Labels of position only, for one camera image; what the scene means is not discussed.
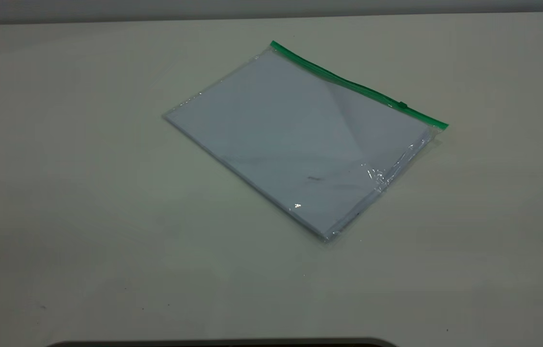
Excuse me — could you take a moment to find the clear zip bag green strip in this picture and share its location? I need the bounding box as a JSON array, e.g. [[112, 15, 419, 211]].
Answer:
[[162, 40, 449, 243]]

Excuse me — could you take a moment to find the white paper sheets stack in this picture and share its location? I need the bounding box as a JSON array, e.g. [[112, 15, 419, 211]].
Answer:
[[167, 48, 432, 240]]

